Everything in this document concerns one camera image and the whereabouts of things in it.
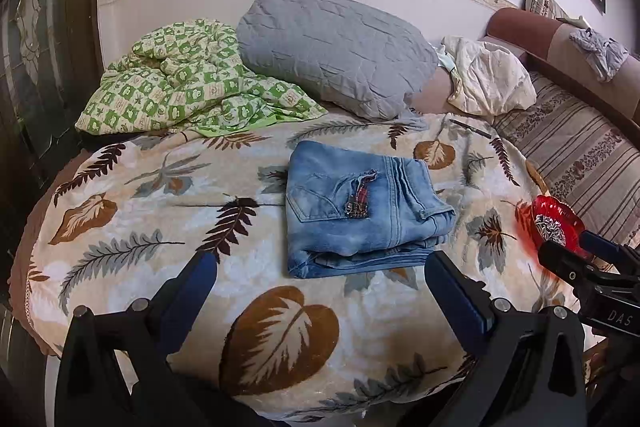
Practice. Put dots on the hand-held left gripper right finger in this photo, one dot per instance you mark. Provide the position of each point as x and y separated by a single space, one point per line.
452 297

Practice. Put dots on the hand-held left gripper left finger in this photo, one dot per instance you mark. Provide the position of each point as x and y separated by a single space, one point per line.
192 292

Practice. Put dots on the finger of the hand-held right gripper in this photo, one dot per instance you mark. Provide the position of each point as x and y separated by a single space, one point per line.
565 259
602 243

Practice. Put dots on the blue denim pants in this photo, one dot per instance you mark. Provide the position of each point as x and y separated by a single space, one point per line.
340 217

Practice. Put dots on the sunflower seeds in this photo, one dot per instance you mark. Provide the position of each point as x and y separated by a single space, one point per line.
550 229

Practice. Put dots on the red glass bowl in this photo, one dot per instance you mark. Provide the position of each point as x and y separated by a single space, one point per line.
542 209

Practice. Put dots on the leaf print blanket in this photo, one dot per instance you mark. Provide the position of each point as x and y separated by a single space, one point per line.
150 227

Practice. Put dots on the striped floral seat cushion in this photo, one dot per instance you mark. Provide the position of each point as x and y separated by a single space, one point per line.
585 147

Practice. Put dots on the black pen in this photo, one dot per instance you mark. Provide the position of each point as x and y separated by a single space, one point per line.
470 128

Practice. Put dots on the crumpled grey cloth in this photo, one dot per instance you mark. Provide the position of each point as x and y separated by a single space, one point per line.
600 52

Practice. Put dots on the cream floral cloth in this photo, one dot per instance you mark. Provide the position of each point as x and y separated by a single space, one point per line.
495 77

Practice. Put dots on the pink brown pillow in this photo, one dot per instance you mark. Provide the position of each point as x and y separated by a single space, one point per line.
435 94

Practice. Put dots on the green checked quilt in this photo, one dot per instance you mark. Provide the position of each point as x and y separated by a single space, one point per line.
190 82

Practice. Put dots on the light blue cloth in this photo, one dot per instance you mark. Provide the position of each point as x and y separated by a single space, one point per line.
446 59

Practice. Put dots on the grey quilted pillow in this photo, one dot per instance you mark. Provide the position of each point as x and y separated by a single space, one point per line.
335 47

